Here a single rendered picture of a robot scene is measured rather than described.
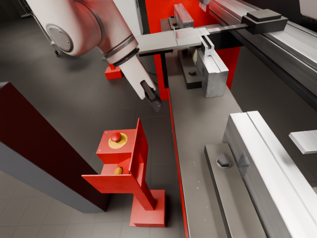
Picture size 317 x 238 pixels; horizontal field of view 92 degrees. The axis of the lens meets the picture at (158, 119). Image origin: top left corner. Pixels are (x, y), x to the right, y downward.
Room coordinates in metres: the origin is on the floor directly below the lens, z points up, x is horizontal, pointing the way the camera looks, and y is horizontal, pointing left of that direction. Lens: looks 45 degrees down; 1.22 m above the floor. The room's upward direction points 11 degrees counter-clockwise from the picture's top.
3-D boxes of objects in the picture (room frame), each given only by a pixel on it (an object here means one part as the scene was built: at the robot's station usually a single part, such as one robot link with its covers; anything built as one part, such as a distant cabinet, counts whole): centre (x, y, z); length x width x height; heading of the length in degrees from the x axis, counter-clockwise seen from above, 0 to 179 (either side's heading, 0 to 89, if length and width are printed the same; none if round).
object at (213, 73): (0.59, -0.22, 0.92); 0.39 x 0.06 x 0.10; 174
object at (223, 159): (0.15, -0.12, 0.91); 0.03 x 0.03 x 0.02
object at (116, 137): (0.36, 0.16, 0.79); 0.04 x 0.04 x 0.04
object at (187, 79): (0.61, -0.17, 0.89); 0.30 x 0.05 x 0.03; 174
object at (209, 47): (0.61, -0.23, 0.99); 0.20 x 0.03 x 0.03; 174
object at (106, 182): (0.32, 0.16, 0.75); 0.20 x 0.16 x 0.18; 170
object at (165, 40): (0.66, -0.08, 1.00); 0.26 x 0.18 x 0.01; 84
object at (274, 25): (0.63, -0.39, 1.01); 0.26 x 0.12 x 0.05; 84
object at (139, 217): (0.32, 0.19, 0.06); 0.25 x 0.20 x 0.12; 80
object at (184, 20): (1.19, -0.29, 0.92); 0.50 x 0.06 x 0.10; 174
